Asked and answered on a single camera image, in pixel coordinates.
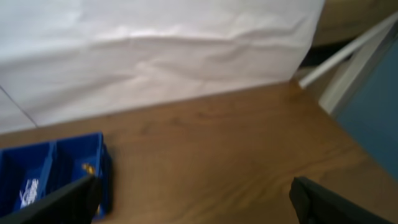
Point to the blue candy pack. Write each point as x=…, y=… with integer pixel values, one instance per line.
x=29, y=193

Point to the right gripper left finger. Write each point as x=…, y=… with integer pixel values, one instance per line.
x=65, y=203

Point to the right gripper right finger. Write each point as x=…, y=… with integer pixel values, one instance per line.
x=323, y=205

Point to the blue tray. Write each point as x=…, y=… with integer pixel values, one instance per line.
x=71, y=155

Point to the gold candy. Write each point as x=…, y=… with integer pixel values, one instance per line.
x=88, y=168

